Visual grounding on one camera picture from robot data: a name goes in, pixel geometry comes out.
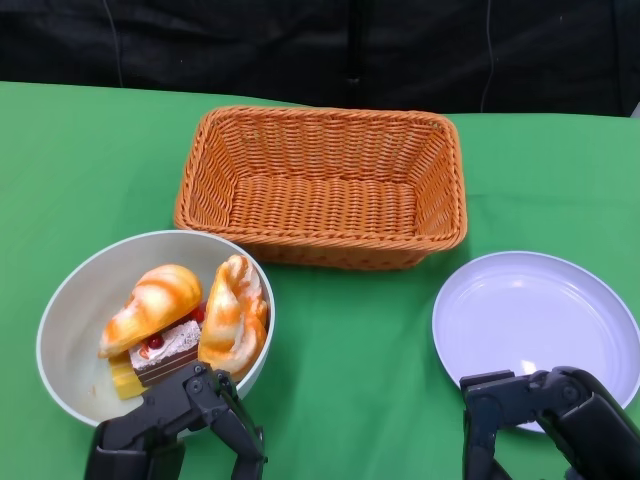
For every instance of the orange white croissant bread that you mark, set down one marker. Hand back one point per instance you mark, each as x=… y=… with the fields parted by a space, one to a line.
x=155 y=300

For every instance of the pale green bowl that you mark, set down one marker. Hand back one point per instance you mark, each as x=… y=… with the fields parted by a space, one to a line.
x=80 y=310

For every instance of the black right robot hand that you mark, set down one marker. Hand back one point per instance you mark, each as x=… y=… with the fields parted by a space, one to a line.
x=575 y=415

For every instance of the lavender round plate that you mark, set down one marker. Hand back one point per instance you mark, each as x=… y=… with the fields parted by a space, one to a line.
x=525 y=320

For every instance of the orange wicker basket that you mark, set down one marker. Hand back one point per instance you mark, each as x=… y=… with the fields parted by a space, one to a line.
x=325 y=210

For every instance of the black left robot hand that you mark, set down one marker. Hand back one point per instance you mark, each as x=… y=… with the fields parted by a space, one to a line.
x=165 y=435

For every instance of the green tablecloth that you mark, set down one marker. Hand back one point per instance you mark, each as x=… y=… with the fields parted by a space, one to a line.
x=75 y=175

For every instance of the chocolate cake slice with cherry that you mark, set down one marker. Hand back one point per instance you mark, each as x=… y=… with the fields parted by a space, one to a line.
x=165 y=352

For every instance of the black backdrop curtain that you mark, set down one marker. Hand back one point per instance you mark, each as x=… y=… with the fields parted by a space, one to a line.
x=225 y=45

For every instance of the yellow cake slice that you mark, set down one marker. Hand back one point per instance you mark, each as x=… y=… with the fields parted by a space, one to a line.
x=125 y=382

